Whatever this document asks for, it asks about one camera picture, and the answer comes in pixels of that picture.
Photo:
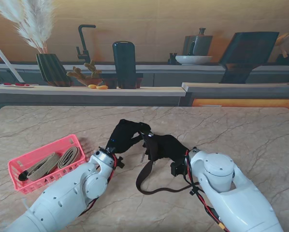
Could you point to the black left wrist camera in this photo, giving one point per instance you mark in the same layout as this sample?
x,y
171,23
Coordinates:
x,y
120,162

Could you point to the small black bottles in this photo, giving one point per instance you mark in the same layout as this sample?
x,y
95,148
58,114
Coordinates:
x,y
172,60

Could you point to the grey jug with lid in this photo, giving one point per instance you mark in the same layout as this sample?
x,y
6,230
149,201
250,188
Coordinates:
x,y
202,46

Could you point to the white shallow bowl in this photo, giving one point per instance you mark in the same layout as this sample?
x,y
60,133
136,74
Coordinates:
x,y
194,60

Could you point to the black kitchen faucet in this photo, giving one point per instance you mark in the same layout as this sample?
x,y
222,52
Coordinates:
x,y
83,41

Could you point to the pink plastic storage basket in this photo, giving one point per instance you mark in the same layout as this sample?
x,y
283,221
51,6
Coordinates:
x,y
16,169

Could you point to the black leather belt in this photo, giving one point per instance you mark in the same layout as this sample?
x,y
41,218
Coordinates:
x,y
144,172

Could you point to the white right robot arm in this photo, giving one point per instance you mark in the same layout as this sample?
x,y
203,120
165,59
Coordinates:
x,y
231,188

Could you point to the long beige woven belt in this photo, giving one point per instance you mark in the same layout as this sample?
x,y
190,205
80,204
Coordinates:
x,y
41,168

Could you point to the dark slanted board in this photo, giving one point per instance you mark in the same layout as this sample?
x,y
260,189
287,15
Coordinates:
x,y
248,55

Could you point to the plate with red slices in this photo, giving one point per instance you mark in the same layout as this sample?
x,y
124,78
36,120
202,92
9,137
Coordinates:
x,y
18,85

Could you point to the grey back cabinet counter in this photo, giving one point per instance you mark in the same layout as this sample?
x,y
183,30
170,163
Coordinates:
x,y
159,67

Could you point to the white pampas grass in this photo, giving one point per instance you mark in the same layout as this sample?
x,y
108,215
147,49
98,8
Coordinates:
x,y
35,29

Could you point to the cactus plant in bowl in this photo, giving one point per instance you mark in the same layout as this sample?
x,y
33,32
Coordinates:
x,y
93,72

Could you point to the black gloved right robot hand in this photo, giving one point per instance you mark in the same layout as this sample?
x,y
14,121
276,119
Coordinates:
x,y
168,147

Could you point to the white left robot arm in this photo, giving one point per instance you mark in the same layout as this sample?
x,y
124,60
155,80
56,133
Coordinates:
x,y
62,200

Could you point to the yellow wooden utensil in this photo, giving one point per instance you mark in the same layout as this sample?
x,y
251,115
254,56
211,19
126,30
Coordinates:
x,y
282,38

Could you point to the yellow orange fruit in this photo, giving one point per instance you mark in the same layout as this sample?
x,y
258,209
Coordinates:
x,y
92,86
102,87

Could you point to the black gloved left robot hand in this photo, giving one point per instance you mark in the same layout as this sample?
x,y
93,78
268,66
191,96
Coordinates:
x,y
124,137

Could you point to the white leaning slat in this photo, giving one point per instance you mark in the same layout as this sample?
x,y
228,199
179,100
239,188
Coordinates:
x,y
9,65

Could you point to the grey counter with orange light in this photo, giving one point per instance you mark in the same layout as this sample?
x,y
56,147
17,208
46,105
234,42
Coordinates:
x,y
231,93

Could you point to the dark ribbed vase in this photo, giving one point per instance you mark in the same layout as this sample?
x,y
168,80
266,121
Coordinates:
x,y
52,70

